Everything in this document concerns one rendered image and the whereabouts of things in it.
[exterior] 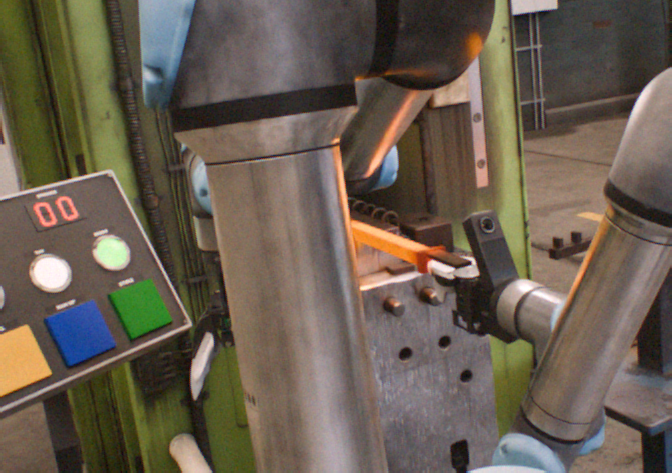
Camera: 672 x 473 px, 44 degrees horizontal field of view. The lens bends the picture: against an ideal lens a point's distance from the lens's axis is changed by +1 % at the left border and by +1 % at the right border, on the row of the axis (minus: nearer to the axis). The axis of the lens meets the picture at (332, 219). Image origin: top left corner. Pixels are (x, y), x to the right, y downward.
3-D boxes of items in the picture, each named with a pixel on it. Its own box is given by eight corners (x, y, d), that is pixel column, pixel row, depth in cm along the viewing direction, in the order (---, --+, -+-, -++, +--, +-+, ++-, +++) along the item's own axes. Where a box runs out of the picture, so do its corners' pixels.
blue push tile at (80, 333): (117, 346, 116) (94, 299, 117) (70, 366, 110) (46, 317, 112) (112, 350, 117) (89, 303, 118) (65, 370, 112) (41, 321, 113)
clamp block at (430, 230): (456, 251, 161) (453, 219, 159) (418, 261, 158) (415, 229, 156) (425, 240, 172) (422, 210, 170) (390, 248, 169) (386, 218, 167)
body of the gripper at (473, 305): (448, 323, 120) (496, 348, 109) (442, 267, 118) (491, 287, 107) (492, 310, 122) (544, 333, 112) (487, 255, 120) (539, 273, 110)
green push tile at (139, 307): (174, 320, 123) (151, 276, 124) (132, 339, 117) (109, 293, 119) (168, 325, 124) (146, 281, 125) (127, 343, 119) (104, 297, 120)
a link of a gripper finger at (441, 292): (417, 297, 127) (451, 311, 119) (413, 260, 126) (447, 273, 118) (434, 291, 129) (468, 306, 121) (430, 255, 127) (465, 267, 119)
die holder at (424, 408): (502, 466, 167) (484, 255, 156) (332, 530, 153) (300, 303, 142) (378, 372, 217) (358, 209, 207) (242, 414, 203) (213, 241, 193)
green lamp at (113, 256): (131, 265, 122) (126, 237, 121) (100, 272, 121) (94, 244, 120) (128, 260, 125) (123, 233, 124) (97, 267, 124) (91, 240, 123)
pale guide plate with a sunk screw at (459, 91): (471, 101, 170) (464, 17, 166) (434, 108, 167) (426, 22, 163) (465, 100, 172) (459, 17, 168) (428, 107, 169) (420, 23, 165)
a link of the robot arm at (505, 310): (510, 294, 103) (563, 278, 106) (489, 285, 107) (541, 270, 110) (515, 349, 105) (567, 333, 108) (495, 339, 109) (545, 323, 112)
